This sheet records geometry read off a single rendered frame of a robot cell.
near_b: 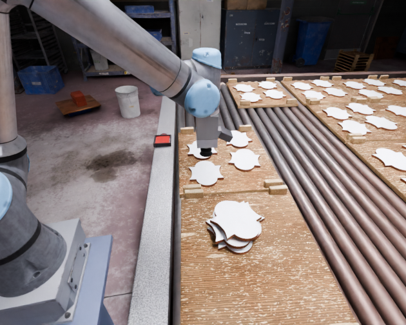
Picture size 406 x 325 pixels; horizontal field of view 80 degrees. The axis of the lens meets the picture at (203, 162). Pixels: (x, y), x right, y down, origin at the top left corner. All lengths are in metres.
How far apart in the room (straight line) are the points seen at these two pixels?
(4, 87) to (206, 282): 0.56
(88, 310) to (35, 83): 4.55
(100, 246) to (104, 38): 0.56
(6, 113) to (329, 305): 0.75
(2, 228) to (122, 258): 1.33
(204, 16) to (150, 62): 4.89
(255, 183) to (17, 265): 0.65
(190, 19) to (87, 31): 4.88
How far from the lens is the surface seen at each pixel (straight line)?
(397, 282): 0.77
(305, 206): 0.83
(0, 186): 0.54
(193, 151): 0.96
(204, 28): 5.34
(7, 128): 0.62
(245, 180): 0.84
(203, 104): 0.49
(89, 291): 0.72
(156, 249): 0.69
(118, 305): 1.67
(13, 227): 0.56
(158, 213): 0.76
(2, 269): 0.62
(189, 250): 0.65
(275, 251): 0.67
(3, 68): 0.58
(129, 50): 0.44
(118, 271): 1.78
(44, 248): 0.62
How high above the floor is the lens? 1.47
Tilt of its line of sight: 36 degrees down
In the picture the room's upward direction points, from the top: straight up
